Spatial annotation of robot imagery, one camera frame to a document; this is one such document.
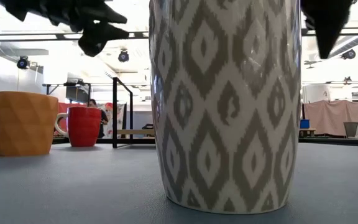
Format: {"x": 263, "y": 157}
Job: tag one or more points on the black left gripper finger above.
{"x": 104, "y": 14}
{"x": 98, "y": 39}

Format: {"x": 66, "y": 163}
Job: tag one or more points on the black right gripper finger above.
{"x": 326, "y": 25}

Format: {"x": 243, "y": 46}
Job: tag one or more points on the orange faceted mug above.
{"x": 23, "y": 124}

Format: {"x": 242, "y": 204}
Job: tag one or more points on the grey diamond patterned mug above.
{"x": 225, "y": 109}

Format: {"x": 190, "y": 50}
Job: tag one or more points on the black metal rack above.
{"x": 67, "y": 84}

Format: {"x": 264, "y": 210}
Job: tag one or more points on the white cloth with red print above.
{"x": 115, "y": 116}

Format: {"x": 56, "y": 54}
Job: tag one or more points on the pink cloth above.
{"x": 334, "y": 116}

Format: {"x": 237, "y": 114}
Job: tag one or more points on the blue plastic bin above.
{"x": 304, "y": 124}

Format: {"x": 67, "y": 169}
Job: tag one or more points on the grey office chair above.
{"x": 350, "y": 129}

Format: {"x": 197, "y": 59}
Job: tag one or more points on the wooden-top cart table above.
{"x": 307, "y": 131}

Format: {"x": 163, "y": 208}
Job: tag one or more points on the blue-grey table mat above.
{"x": 73, "y": 186}

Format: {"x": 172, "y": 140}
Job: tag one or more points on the wooden shelf with black frame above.
{"x": 114, "y": 109}

